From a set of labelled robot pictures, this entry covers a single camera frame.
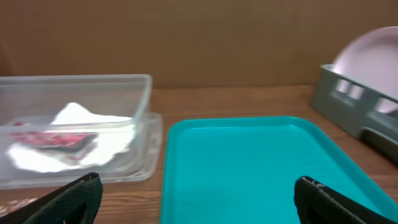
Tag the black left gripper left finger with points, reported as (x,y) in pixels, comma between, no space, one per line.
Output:
(75,203)

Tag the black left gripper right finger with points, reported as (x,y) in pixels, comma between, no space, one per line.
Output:
(319,204)

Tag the red snack wrapper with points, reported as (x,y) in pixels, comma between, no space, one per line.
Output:
(55,141)

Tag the pink plate with rice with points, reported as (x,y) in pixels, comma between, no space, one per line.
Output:
(368,62)

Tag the grey dishwasher rack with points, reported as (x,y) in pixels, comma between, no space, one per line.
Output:
(364,113)

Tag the clear plastic bin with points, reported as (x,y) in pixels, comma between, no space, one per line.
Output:
(117,95)

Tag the white napkin in bin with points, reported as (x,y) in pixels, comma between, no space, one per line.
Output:
(115,134)

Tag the teal plastic tray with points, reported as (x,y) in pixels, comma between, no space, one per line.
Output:
(243,170)

